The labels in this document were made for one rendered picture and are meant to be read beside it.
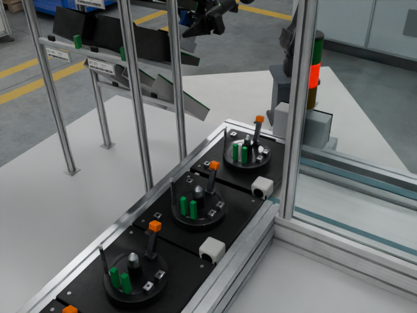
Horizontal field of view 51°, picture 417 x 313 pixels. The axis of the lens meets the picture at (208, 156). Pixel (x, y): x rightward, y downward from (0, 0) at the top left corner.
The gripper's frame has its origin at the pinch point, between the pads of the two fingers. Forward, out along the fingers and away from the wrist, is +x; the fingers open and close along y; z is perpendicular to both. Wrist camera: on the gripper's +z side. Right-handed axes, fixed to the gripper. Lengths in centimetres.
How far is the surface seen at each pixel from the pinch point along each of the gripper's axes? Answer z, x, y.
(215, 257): -24, 40, 47
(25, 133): -101, 43, -208
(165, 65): -2.4, 13.2, 5.5
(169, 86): -8.1, 15.0, 5.6
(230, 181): -29.7, 20.0, 27.9
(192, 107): -20.9, 9.8, 3.1
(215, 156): -29.9, 15.8, 16.4
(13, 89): -99, 24, -285
